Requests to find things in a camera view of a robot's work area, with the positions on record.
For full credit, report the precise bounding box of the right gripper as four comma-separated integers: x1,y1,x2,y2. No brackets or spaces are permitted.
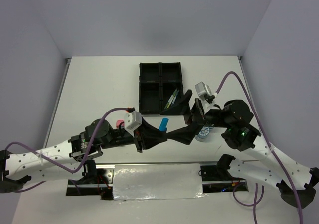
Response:
159,89,232,144

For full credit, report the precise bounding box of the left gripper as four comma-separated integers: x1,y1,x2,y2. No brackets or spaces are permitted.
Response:
100,115,168,153

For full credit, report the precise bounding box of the blue highlighter cap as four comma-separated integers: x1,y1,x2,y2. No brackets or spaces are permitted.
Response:
159,118,169,132

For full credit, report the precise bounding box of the green slim pen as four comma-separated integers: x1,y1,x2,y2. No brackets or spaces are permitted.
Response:
168,88,178,103

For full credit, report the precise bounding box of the blue slim pen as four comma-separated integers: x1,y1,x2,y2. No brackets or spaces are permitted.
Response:
171,89,179,104

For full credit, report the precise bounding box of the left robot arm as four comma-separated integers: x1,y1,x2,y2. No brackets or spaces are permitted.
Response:
0,114,168,193

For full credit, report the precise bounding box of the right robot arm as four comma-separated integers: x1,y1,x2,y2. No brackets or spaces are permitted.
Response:
166,90,319,209

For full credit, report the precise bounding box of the pink bottle of pens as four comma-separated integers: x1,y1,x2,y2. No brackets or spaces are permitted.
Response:
116,120,124,128

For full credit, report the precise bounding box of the black compartment tray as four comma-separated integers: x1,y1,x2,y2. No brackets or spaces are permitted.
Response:
138,62,184,115

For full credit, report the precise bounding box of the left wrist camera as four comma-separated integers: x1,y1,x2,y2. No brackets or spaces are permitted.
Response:
124,111,142,135

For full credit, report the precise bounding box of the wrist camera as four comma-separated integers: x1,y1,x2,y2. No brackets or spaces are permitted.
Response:
195,82,218,112
124,111,142,135

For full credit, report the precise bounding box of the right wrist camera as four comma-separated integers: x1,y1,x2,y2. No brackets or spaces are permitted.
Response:
195,82,218,112

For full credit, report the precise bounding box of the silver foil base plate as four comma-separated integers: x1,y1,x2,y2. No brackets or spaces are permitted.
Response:
113,163,205,200

